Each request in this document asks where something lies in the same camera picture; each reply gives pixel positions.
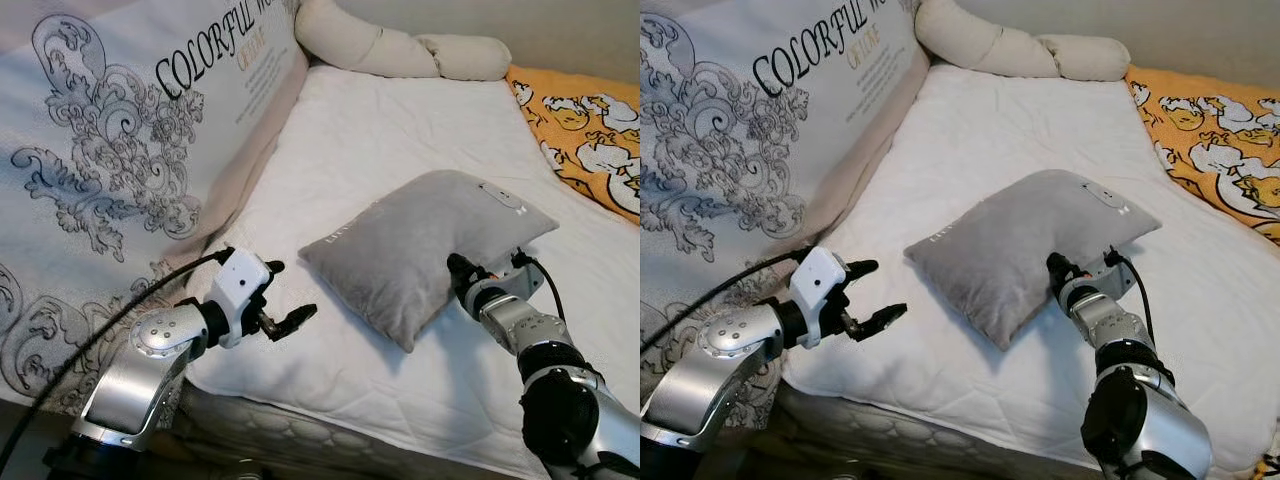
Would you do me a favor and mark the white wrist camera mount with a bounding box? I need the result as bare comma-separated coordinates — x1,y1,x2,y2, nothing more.
210,250,273,349
788,246,851,347
466,264,547,319
1062,264,1143,319

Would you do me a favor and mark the long cream bolster pillow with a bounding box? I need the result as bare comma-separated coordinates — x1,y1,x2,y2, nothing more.
294,0,513,82
914,0,1132,82

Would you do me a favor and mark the yellow cartoon egg blanket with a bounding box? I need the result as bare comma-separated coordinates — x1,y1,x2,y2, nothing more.
507,66,641,223
1126,66,1280,480

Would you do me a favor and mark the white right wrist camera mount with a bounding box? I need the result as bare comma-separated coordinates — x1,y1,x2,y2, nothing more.
466,264,547,319
1062,264,1143,319

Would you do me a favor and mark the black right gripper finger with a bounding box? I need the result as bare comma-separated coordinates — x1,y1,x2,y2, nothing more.
1046,252,1082,291
446,253,482,292

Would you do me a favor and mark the white quilted bed mattress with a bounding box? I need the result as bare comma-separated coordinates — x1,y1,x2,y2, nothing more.
175,62,641,480
770,62,1280,480

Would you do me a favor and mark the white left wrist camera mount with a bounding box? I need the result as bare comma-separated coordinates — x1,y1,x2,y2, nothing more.
788,246,851,347
210,250,273,349

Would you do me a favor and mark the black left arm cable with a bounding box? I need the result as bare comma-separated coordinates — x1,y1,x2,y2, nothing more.
0,248,236,471
640,250,811,353

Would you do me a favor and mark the grey square pillow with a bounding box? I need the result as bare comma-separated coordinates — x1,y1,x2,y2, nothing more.
904,169,1163,352
298,169,560,354

